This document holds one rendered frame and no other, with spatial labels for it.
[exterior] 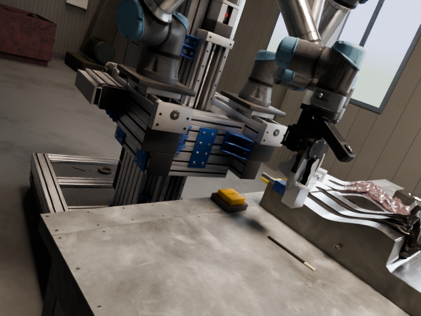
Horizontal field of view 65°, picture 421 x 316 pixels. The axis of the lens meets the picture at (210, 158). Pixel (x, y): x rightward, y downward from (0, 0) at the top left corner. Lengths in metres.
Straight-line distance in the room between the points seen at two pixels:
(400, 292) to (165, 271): 0.55
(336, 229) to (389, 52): 3.23
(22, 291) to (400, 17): 3.90
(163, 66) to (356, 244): 0.80
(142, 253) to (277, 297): 0.28
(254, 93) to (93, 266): 1.05
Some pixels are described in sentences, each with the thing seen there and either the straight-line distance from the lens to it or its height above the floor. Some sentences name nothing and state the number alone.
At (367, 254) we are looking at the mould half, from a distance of 0.92.
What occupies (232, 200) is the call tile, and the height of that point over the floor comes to 0.84.
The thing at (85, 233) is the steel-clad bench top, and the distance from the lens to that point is 0.70.
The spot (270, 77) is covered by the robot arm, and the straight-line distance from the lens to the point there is 1.47.
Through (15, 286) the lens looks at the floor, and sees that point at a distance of 1.75.
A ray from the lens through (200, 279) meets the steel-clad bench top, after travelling 0.66.
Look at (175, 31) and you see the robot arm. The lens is 1.17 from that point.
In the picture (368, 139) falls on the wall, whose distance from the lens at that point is 3.93.
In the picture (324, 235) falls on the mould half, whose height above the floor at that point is 0.84.
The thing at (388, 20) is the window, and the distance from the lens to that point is 4.16.
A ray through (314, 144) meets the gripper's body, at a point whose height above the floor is 1.07.
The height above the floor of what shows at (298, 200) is 0.92.
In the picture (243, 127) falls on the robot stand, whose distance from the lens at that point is 1.44.
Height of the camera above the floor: 1.20
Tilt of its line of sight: 18 degrees down
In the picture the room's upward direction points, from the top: 19 degrees clockwise
